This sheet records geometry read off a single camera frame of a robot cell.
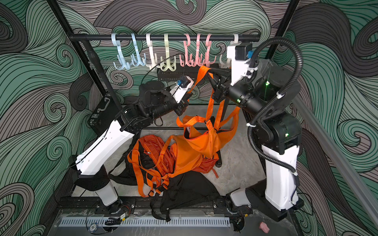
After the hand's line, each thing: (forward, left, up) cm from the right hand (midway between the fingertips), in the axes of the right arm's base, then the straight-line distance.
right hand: (205, 69), depth 41 cm
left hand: (+8, +4, -13) cm, 16 cm away
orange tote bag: (-3, +6, -55) cm, 55 cm away
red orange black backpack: (-3, +28, -60) cm, 67 cm away
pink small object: (-33, -29, -61) cm, 75 cm away
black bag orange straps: (-18, +10, -60) cm, 63 cm away
